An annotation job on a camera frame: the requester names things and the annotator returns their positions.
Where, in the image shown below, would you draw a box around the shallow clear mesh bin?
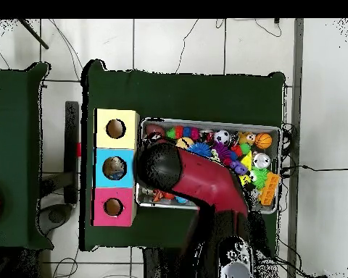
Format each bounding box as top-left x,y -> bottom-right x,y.
135,117 -> 282,215

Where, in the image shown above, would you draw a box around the large blue spiky ball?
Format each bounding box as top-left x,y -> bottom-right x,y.
187,142 -> 212,159

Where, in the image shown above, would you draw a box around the brown toy football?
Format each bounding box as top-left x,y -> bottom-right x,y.
144,124 -> 166,139

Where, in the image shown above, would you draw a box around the black and white soccer ball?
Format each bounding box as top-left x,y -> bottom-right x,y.
213,129 -> 231,146

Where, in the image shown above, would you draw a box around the purple plastic block toy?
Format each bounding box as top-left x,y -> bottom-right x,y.
229,160 -> 249,175

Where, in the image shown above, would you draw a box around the green spiky toy with eyes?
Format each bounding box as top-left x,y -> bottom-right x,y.
249,167 -> 269,190

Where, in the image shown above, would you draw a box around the orange toy basketball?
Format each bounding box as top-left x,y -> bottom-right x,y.
254,132 -> 273,150

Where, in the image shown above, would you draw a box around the orange plastic toy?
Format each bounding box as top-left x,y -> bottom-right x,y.
259,172 -> 280,206

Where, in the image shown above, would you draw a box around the black panel stand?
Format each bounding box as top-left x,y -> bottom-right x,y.
64,100 -> 80,205

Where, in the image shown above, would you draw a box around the dark green side table cloth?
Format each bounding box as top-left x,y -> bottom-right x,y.
0,62 -> 54,250

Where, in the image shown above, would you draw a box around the black tripod leg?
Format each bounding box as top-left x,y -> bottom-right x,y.
17,18 -> 50,50

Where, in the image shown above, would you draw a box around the black cable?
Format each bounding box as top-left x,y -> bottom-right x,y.
281,164 -> 348,172

